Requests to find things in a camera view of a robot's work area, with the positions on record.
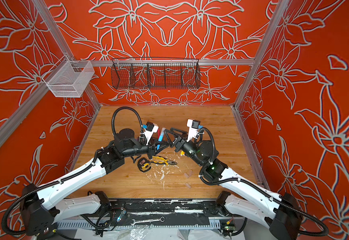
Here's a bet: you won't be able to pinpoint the black wire basket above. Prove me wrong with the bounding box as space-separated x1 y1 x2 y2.
111 58 201 90

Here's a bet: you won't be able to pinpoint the white mesh basket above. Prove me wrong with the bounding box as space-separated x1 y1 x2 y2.
43 61 95 98

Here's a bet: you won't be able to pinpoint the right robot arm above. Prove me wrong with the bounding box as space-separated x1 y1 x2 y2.
164 128 329 240

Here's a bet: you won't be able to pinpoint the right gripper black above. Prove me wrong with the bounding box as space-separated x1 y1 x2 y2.
165 127 207 169

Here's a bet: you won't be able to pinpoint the yellow black pliers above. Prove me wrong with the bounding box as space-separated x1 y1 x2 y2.
150 156 177 166

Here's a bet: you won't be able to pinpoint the small circuit board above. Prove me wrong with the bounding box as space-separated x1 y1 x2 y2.
220 221 236 237

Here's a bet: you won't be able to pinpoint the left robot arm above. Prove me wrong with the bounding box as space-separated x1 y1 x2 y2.
1 107 170 236

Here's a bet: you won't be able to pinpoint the silver wrench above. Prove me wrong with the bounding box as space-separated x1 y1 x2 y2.
131 216 165 226

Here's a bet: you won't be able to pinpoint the yellow black tape measure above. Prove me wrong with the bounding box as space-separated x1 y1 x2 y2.
137 158 151 173

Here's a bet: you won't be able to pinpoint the blue marker pen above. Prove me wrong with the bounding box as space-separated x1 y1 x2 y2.
157 135 164 150

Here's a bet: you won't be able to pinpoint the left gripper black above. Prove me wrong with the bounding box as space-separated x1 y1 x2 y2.
123 136 169 159

